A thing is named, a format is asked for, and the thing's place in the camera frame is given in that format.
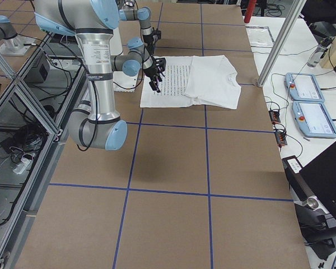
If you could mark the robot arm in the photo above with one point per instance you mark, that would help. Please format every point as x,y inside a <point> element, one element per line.
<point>129,11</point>
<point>96,122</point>

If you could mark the black laptop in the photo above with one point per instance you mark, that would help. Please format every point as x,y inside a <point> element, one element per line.
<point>314,183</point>

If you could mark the water bottle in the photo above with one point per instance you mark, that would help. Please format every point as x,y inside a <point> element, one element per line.
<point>319,52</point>

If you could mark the teach pendant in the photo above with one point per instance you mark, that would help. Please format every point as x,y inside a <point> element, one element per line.
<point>313,119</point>
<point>303,87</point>

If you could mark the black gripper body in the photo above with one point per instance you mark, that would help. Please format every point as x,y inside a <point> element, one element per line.
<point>149,43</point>
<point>152,74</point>

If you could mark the white long-sleeve printed shirt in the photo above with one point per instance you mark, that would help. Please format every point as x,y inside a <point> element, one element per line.
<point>194,80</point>

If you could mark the aluminium frame cabinet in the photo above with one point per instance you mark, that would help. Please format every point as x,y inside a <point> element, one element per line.
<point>34,112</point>

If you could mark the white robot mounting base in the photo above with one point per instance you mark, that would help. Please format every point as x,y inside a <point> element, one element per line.
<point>122,82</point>

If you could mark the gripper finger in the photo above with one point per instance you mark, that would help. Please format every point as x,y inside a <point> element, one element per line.
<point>152,85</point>
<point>157,84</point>

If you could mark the teach pendant near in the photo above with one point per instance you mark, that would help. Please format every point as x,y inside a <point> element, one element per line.
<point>313,119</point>

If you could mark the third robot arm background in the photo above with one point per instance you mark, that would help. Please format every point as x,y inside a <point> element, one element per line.
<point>7,31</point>

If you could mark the aluminium frame post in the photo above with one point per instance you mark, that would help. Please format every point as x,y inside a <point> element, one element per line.
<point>284,32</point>

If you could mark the teach pendant far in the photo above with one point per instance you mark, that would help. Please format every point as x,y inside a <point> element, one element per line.
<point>303,87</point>

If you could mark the red cylinder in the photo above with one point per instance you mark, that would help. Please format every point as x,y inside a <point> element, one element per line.
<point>249,11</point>

